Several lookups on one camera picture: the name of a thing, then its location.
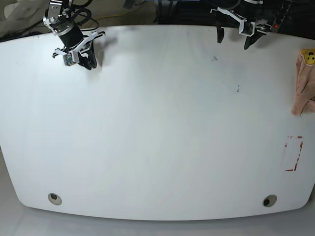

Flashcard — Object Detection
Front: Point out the peach pink T-shirt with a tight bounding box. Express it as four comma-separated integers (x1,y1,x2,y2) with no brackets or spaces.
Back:
291,49,315,116

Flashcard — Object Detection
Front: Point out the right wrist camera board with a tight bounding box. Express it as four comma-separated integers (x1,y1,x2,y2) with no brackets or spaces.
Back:
63,54,76,66

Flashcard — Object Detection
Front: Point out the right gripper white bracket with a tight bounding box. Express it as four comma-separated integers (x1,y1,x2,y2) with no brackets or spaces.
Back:
43,0,105,70

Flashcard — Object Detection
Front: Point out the left table grommet hole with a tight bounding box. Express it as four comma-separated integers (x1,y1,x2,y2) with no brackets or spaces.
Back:
48,193,62,206

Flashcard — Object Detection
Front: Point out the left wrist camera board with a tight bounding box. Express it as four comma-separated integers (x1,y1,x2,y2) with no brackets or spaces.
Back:
245,22,255,37

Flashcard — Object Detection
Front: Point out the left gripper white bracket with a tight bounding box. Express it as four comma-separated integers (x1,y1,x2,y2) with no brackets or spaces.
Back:
210,0,272,50

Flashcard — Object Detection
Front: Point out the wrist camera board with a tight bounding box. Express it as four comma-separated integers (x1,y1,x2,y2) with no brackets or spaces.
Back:
63,54,76,66
245,22,255,37

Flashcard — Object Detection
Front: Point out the table grommet hole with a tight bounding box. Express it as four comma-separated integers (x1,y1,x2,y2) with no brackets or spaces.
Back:
262,195,277,207
48,193,62,206

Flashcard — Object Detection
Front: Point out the yellow cable on floor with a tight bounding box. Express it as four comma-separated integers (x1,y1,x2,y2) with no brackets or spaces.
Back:
98,11,130,22

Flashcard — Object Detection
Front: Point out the black power strip red switch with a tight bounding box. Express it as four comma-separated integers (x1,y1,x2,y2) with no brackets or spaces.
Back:
271,0,292,33

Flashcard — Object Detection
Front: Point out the right table grommet hole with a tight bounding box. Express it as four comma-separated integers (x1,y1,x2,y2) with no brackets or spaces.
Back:
262,195,277,207

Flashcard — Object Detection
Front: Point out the red tape rectangle marking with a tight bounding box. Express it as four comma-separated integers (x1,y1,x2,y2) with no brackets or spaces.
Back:
283,136,303,172

